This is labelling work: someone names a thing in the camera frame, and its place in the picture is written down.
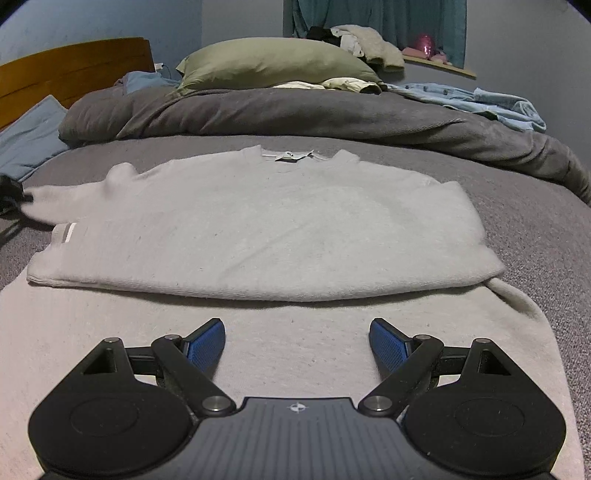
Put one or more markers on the olive green pillow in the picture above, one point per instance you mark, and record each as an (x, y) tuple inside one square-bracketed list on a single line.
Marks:
[(250, 63)]

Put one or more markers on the light grey sweatshirt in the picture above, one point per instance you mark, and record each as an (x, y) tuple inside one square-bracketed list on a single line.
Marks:
[(295, 257)]

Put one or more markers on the blue pillow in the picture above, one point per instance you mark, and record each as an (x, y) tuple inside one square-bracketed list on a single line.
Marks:
[(32, 140)]

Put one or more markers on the beige clothes pile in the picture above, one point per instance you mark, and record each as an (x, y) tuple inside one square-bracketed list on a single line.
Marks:
[(363, 43)]

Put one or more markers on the teal curtain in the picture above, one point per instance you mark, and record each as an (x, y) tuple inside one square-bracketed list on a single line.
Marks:
[(401, 22)]

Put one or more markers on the wooden headboard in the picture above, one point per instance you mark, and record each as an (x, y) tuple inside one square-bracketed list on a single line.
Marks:
[(68, 73)]

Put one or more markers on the cream yellow garment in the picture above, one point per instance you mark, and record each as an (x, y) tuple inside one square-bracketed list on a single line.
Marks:
[(347, 84)]

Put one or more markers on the light blue garment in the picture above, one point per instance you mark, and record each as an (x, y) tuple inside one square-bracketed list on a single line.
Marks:
[(515, 112)]

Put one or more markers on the dark grey duvet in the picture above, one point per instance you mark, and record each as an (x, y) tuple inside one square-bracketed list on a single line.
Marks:
[(386, 119)]

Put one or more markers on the wooden window sill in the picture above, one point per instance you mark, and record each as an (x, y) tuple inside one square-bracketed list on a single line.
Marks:
[(440, 66)]

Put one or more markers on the grey bed sheet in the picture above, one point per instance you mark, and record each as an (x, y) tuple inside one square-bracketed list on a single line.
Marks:
[(540, 230)]

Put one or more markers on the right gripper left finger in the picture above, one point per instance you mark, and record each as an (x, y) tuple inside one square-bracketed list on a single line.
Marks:
[(183, 365)]

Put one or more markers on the pink object on sill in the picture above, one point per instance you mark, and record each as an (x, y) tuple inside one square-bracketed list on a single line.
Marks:
[(424, 48)]

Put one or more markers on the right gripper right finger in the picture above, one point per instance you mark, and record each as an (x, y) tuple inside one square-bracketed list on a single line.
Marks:
[(414, 364)]

